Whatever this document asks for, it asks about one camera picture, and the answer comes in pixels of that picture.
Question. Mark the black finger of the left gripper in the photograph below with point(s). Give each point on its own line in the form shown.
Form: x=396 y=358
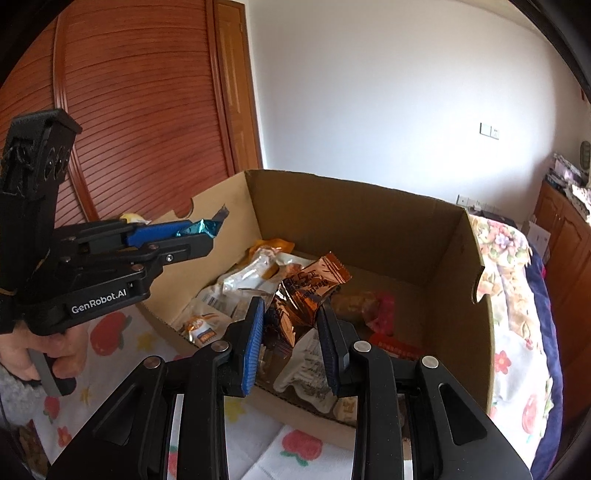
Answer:
x=175 y=253

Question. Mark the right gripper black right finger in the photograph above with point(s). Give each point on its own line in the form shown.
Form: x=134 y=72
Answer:
x=336 y=336

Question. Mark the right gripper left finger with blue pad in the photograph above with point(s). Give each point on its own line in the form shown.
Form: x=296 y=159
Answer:
x=245 y=338

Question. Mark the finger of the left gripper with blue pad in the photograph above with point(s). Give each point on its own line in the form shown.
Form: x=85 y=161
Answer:
x=148 y=233

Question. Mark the silver blue snack pouch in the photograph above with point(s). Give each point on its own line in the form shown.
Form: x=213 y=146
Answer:
x=305 y=373

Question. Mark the white red snack pouch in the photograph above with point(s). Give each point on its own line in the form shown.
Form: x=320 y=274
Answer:
x=395 y=347

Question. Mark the copper foil snack packet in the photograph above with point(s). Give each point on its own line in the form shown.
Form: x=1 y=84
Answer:
x=299 y=296

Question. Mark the long white snack pouch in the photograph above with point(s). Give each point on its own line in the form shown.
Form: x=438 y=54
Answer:
x=230 y=295

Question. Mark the teal candy wrapper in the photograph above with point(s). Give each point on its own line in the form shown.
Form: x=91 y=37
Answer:
x=209 y=227

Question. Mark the orange snack packet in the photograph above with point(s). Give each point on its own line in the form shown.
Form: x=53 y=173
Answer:
x=262 y=256

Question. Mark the red snack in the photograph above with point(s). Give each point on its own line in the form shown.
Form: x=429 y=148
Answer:
x=372 y=308

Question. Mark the brown grain snack bar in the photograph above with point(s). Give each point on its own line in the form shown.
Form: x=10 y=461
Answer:
x=202 y=330

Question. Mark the white nougat packet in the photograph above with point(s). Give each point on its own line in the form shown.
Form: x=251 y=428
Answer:
x=346 y=410

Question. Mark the strawberry print tablecloth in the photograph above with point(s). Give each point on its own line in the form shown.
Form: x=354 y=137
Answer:
x=130 y=435

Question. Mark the brown cardboard box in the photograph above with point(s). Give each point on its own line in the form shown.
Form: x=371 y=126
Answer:
x=356 y=282

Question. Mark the wooden slatted wardrobe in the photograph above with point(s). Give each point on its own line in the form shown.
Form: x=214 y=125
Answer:
x=141 y=79

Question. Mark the floral bed quilt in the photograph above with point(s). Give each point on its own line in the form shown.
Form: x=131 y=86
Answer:
x=527 y=402

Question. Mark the wooden door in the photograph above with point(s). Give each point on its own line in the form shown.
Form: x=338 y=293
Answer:
x=236 y=84

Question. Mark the wooden sideboard cabinet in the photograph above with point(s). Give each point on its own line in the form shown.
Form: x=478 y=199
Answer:
x=568 y=283

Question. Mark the wall power socket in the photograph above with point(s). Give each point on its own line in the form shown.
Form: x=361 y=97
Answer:
x=468 y=203

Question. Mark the wall light switch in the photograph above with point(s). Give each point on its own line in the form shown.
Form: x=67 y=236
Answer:
x=489 y=130

